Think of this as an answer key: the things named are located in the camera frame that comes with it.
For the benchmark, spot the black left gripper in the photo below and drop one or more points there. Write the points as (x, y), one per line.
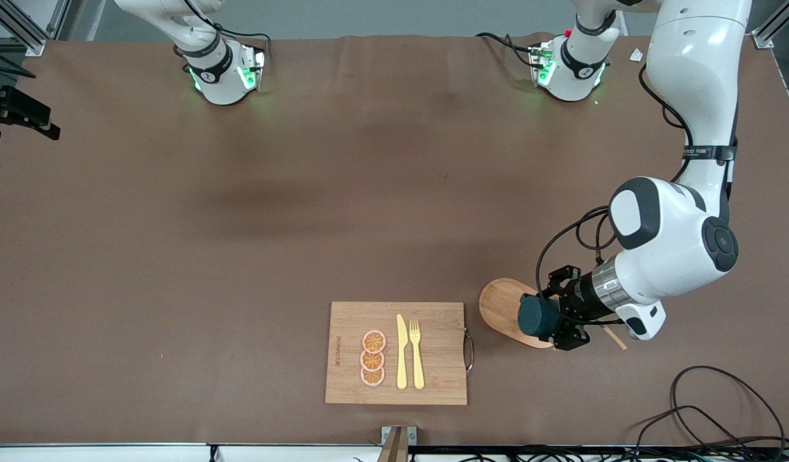
(581, 303)

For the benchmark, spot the dark teal ribbed cup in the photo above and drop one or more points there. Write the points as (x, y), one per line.
(535, 317)

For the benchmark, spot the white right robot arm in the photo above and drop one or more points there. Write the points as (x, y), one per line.
(218, 83)

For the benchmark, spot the wooden mug tree rack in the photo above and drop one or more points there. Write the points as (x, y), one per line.
(497, 308)

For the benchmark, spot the bamboo cutting board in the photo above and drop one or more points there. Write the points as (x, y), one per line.
(442, 359)

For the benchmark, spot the yellow plastic fork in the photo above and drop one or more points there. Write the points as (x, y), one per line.
(417, 366)

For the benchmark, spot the yellow plastic knife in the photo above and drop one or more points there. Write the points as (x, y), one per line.
(401, 359)

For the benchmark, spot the toy orange slice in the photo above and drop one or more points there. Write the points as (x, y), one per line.
(373, 341)

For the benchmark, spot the white paper scrap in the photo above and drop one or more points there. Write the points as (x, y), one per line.
(636, 55)

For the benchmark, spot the aluminium frame profile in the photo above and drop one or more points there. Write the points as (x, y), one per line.
(763, 40)
(32, 46)

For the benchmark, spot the aluminium profile post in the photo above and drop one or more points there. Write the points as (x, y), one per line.
(398, 443)

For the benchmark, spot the white table edge rail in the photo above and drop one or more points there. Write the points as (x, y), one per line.
(112, 452)

